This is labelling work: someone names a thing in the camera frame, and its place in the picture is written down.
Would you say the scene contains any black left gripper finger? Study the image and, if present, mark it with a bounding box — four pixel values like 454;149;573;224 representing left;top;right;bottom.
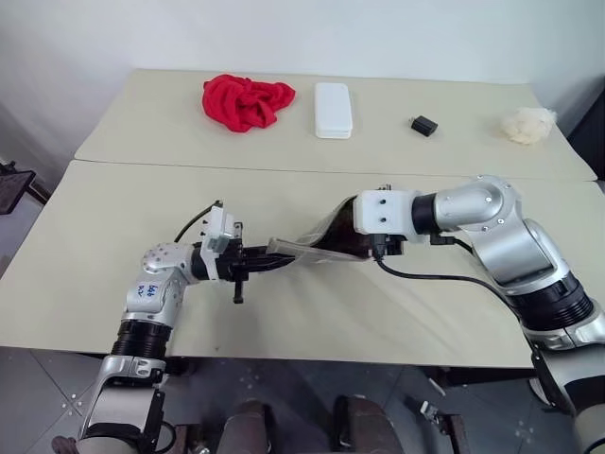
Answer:
244;245;287;262
244;259;295;277

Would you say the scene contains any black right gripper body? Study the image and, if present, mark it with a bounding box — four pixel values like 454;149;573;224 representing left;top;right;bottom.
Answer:
370;233;406;260

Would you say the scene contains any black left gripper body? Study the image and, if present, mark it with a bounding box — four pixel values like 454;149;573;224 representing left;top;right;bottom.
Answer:
216;220;252;306

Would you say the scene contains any grey plaid pouch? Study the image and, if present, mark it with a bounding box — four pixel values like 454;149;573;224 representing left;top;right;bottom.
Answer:
266;195;380;265

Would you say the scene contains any small black adapter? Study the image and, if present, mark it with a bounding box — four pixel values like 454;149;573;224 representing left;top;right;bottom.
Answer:
407;113;440;139

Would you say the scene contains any white rectangular box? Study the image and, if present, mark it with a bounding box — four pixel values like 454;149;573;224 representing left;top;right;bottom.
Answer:
313;81;354;140

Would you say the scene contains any crumpled red cloth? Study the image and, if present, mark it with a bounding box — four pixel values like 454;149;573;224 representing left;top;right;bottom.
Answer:
201;72;299;134

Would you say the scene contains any dark rounded shape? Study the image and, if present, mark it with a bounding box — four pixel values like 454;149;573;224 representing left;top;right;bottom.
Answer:
332;395;399;454
221;398;281;454

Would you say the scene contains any white cotton wad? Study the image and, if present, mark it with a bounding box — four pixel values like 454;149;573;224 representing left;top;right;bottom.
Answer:
500;106;556;146

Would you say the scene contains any dark framed stand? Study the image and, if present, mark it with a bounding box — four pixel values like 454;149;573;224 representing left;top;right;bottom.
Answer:
0;159;49;217

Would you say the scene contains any dark blue object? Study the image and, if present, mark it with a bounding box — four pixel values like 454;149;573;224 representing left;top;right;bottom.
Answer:
565;70;605;183

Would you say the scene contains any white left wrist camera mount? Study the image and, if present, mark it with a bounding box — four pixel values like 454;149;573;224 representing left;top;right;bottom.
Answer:
199;203;238;283

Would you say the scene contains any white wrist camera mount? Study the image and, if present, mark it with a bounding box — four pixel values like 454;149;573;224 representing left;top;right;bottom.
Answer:
354;188;423;246
199;203;238;283

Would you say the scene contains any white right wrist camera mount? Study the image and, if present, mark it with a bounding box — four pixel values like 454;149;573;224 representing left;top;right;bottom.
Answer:
354;188;423;246

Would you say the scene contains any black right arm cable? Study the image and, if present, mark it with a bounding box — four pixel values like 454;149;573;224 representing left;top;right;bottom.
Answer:
374;235;512;305

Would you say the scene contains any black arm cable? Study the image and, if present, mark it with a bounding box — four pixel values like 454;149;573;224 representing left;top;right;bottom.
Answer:
374;235;512;305
173;200;224;243

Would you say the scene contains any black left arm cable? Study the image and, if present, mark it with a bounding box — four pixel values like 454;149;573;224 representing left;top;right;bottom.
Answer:
173;200;224;243

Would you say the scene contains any black table frame bracket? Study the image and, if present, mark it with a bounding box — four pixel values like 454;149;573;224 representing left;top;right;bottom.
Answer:
164;356;198;378

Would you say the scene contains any black table frame bar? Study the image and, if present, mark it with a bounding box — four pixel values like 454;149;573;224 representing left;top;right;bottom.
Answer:
426;364;536;390

